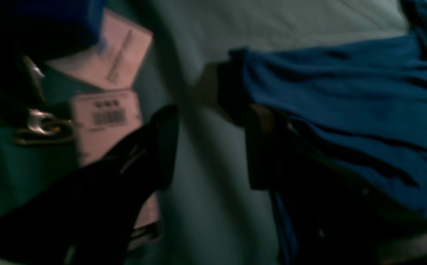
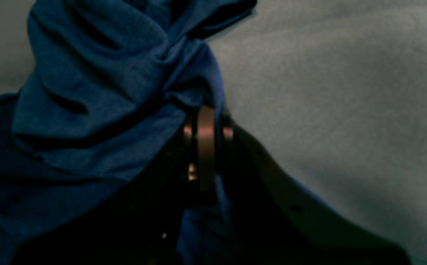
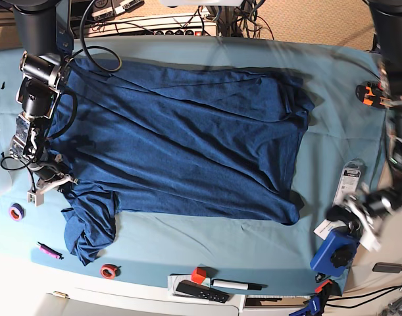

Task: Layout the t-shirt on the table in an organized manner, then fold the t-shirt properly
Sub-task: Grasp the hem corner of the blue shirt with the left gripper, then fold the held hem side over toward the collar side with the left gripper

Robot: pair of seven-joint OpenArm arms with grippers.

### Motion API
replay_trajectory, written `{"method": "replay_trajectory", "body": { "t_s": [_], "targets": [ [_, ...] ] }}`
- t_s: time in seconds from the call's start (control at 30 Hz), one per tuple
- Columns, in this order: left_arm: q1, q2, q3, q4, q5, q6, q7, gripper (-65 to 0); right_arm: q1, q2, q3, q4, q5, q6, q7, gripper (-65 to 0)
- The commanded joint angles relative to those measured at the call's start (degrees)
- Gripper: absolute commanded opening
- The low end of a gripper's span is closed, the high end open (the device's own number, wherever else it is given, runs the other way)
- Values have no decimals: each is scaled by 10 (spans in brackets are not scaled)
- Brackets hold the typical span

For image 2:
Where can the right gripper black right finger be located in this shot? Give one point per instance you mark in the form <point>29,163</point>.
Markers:
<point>284,223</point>

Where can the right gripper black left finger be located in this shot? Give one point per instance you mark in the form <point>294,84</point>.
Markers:
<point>140,224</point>

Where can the blue t-shirt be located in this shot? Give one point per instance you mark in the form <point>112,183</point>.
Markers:
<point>111,85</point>

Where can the light blue table cloth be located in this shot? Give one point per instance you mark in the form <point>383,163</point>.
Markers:
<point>336,92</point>

